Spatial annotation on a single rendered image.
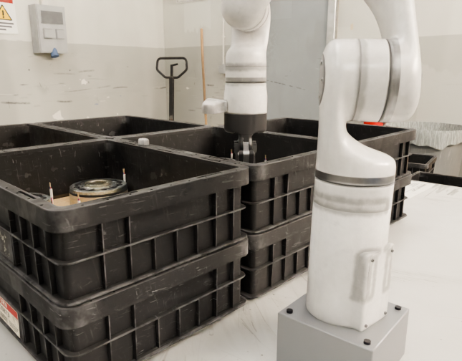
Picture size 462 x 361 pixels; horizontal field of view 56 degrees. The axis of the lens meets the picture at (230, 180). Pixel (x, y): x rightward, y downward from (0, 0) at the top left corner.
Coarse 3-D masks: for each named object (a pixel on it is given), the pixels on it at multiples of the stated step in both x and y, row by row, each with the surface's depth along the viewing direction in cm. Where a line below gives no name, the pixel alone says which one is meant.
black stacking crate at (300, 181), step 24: (168, 144) 100; (192, 144) 105; (216, 144) 110; (264, 144) 99; (288, 144) 94; (312, 144) 90; (312, 168) 77; (264, 192) 68; (288, 192) 72; (312, 192) 78; (264, 216) 69; (288, 216) 74
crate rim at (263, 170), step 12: (168, 132) 100; (180, 132) 102; (264, 132) 100; (204, 156) 71; (288, 156) 71; (300, 156) 72; (312, 156) 74; (252, 168) 65; (264, 168) 65; (276, 168) 67; (288, 168) 70; (300, 168) 72; (252, 180) 65
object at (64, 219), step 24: (72, 144) 84; (120, 144) 85; (240, 168) 62; (0, 192) 53; (24, 192) 50; (144, 192) 50; (168, 192) 53; (192, 192) 56; (216, 192) 59; (24, 216) 48; (48, 216) 44; (72, 216) 44; (96, 216) 46; (120, 216) 48
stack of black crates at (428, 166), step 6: (408, 156) 253; (414, 156) 251; (420, 156) 249; (426, 156) 248; (432, 156) 246; (408, 162) 254; (414, 162) 252; (420, 162) 250; (426, 162) 248; (432, 162) 233; (408, 168) 228; (414, 168) 226; (420, 168) 224; (426, 168) 223; (432, 168) 240
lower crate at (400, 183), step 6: (396, 180) 101; (402, 180) 103; (408, 180) 106; (396, 186) 101; (402, 186) 104; (396, 192) 104; (402, 192) 107; (396, 198) 105; (402, 198) 107; (396, 204) 105; (402, 204) 107; (396, 210) 105; (402, 210) 108; (390, 216) 105; (396, 216) 107; (402, 216) 108; (390, 222) 104
